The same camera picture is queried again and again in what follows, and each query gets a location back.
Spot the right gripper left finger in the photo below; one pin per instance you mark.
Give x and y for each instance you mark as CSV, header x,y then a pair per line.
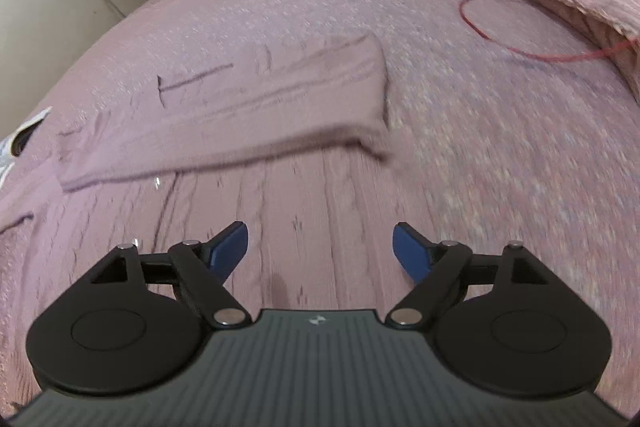
x,y
183,287

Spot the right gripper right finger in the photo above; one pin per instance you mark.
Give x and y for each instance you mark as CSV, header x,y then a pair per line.
x,y
442,273

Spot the lilac knitted sweater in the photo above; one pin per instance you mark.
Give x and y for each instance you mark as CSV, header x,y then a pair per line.
x,y
310,143

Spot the pink floral bed sheet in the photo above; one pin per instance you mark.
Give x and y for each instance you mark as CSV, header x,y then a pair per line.
x,y
489,147

